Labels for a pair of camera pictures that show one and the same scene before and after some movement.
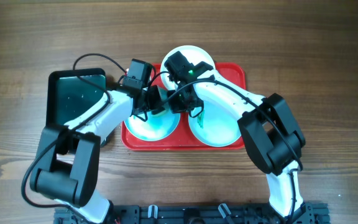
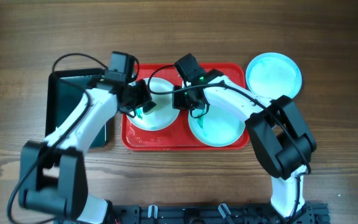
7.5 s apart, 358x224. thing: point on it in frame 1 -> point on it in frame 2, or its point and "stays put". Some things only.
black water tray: [69, 96] stays put
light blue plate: [215, 126] stays put
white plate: [193, 54] -> [163, 114]
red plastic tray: [183, 139] stays put
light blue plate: [155, 126] -> [271, 74]
